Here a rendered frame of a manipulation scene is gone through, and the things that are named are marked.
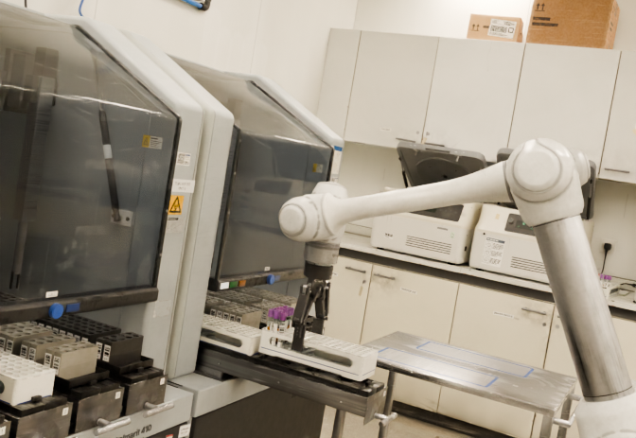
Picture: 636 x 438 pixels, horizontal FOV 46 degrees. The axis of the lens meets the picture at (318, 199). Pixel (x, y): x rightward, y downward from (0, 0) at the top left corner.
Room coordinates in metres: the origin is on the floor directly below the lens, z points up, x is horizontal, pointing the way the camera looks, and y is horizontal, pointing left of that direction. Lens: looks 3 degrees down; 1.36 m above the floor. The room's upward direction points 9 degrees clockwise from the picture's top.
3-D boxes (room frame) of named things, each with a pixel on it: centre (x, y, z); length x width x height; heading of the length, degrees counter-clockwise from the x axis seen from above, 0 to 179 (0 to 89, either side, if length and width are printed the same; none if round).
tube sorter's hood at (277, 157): (2.39, 0.33, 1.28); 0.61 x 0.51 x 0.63; 154
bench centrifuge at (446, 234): (4.52, -0.71, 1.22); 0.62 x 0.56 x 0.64; 152
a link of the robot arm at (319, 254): (1.97, -0.03, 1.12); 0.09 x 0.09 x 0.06
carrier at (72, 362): (1.58, 0.45, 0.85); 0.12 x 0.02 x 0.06; 155
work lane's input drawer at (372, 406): (2.01, 0.06, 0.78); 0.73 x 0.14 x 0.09; 64
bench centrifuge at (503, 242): (4.27, -1.24, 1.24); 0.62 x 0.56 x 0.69; 155
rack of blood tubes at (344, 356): (1.95, -0.06, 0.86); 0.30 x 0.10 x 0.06; 64
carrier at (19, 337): (1.64, 0.57, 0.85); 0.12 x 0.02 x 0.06; 155
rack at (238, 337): (2.09, 0.22, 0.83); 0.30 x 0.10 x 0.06; 64
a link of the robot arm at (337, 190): (1.95, -0.03, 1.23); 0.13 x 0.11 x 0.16; 159
